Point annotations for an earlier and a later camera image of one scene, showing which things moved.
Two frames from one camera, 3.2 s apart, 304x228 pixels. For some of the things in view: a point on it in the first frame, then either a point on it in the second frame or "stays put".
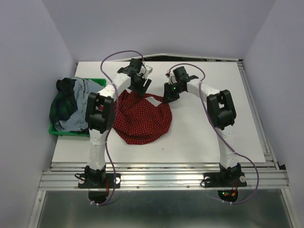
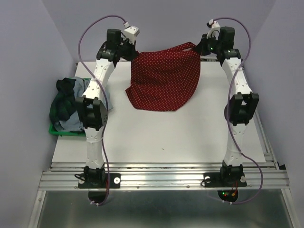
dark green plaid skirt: x=64 y=102 stays put
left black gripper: x=142 y=90 -> x=132 y=52
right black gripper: x=168 y=96 -> x=201 y=47
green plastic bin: x=53 y=130 stays put
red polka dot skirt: x=138 y=121 -> x=164 y=79
